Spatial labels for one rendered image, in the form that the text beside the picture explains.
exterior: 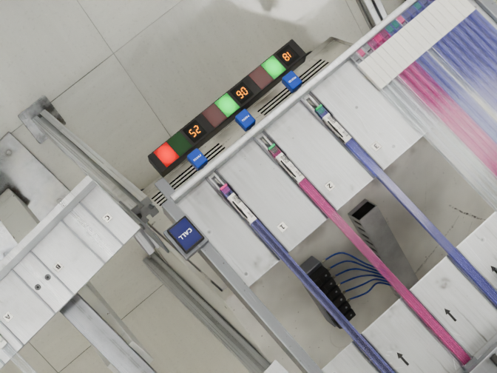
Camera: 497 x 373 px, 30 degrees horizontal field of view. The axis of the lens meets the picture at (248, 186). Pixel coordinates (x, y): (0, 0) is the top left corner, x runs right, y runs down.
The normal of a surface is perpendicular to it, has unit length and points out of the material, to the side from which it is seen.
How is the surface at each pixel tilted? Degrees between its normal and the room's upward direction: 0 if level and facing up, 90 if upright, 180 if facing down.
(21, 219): 90
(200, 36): 0
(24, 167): 0
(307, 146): 43
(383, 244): 0
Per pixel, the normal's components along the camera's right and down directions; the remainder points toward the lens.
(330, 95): 0.03, -0.25
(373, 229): 0.47, 0.32
